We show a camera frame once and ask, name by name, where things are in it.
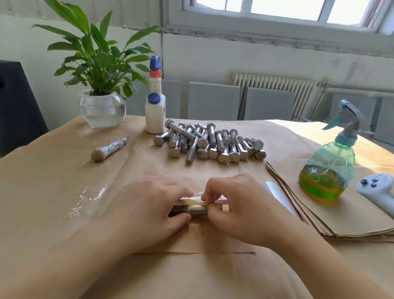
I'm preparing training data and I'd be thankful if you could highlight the person's right hand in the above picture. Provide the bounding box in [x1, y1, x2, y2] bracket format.
[201, 173, 304, 248]

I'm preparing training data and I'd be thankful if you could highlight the person's left hand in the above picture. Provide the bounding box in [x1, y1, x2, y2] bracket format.
[98, 175, 194, 255]

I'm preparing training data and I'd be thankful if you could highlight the white cling film roll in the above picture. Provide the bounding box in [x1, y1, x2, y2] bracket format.
[263, 181, 297, 216]

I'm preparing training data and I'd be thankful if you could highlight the grey hex bolt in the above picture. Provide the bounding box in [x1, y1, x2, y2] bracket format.
[169, 203, 230, 217]

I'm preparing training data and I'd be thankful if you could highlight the clear cling film sheet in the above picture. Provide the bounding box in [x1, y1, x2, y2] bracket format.
[68, 184, 230, 218]

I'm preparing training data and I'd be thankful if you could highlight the pile of steel bolts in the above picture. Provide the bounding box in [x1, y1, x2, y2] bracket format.
[153, 120, 267, 166]

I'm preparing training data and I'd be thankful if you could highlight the green spray bottle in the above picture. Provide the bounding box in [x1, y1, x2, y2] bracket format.
[298, 100, 365, 202]

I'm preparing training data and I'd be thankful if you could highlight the stack of brown paper sheets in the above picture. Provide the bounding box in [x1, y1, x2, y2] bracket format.
[265, 154, 394, 242]

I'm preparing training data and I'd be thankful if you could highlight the person's left forearm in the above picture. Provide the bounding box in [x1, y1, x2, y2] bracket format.
[0, 228, 124, 299]

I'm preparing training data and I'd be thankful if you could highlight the person's right forearm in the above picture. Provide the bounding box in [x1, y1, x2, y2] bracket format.
[274, 222, 394, 299]

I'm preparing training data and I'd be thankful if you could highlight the white glue bottle blue cap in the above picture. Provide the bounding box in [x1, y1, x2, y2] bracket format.
[145, 55, 167, 134]

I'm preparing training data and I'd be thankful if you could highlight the large brown paper table cover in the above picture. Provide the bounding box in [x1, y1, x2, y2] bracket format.
[0, 116, 394, 299]

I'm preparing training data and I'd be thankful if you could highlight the grey chair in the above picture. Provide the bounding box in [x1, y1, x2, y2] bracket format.
[187, 82, 241, 122]
[325, 92, 379, 135]
[372, 97, 394, 146]
[244, 87, 296, 122]
[126, 79, 183, 118]

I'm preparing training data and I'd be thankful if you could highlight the round glass vase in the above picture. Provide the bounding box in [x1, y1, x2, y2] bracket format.
[79, 90, 127, 129]

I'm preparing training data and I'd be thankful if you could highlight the white handheld controller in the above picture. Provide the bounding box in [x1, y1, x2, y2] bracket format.
[357, 173, 394, 218]

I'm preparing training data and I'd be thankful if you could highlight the white radiator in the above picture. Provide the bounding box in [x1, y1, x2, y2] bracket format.
[232, 73, 316, 120]

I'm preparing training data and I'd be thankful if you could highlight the black trash bin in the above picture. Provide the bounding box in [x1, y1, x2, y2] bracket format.
[0, 60, 49, 159]

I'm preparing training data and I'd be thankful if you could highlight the green leafy plant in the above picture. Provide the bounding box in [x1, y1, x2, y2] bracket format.
[32, 0, 161, 98]

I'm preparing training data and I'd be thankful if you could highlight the white framed window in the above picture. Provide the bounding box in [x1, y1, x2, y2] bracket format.
[163, 0, 394, 58]

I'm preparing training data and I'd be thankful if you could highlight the white vertical blind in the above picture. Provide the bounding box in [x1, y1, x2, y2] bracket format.
[0, 0, 164, 28]

